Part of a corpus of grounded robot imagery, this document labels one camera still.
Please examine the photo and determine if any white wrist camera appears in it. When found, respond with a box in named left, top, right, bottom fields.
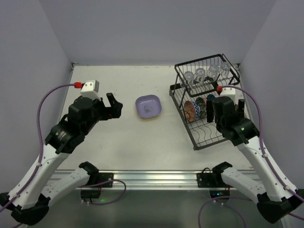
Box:
left=80, top=80, right=100, bottom=100
left=219, top=87, right=236, bottom=103

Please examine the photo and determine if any black wire dish rack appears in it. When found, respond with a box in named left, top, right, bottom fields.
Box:
left=169, top=54, right=240, bottom=150

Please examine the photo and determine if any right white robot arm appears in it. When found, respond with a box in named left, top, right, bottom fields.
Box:
left=212, top=96, right=304, bottom=223

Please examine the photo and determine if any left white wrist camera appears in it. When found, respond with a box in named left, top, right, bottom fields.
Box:
left=80, top=80, right=100, bottom=100

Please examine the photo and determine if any dark green small bowl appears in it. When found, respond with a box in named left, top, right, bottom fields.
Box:
left=195, top=97, right=207, bottom=119

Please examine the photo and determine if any purple cable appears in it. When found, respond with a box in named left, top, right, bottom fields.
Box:
left=0, top=82, right=126, bottom=225
left=199, top=85, right=304, bottom=228

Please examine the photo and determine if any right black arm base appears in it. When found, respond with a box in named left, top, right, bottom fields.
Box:
left=196, top=168, right=231, bottom=201

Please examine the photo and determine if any yellow square panda plate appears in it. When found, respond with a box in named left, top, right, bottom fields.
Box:
left=139, top=116, right=159, bottom=121

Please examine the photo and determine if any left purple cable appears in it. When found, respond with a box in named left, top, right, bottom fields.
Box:
left=0, top=82, right=126, bottom=225

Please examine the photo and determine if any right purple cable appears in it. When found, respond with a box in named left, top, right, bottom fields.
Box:
left=199, top=85, right=304, bottom=228

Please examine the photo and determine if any clear glass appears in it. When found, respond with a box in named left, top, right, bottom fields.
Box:
left=194, top=68, right=206, bottom=84
left=183, top=71, right=194, bottom=87
left=207, top=65, right=219, bottom=82
left=219, top=62, right=231, bottom=77

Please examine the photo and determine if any purple square panda plate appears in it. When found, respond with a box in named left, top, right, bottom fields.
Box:
left=135, top=95, right=162, bottom=117

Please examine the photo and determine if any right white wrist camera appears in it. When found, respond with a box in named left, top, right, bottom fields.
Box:
left=219, top=87, right=236, bottom=103

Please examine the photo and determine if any blue dotted small bowl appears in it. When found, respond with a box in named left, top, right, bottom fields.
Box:
left=207, top=94, right=216, bottom=101

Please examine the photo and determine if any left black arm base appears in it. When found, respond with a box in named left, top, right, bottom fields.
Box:
left=80, top=172, right=114, bottom=202

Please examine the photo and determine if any aluminium mounting rail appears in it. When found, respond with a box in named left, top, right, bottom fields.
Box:
left=47, top=170, right=262, bottom=190

